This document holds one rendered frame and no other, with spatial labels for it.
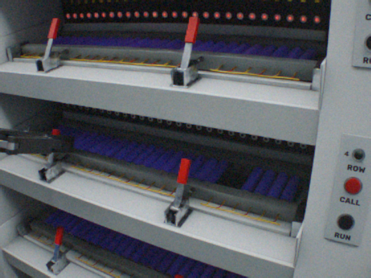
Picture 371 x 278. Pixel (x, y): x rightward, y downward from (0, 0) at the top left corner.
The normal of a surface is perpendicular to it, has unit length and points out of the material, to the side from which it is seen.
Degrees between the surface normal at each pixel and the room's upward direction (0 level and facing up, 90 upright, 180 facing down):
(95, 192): 17
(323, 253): 90
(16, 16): 90
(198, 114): 107
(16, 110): 90
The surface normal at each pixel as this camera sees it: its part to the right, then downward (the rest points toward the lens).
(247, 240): -0.09, -0.88
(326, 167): -0.50, 0.18
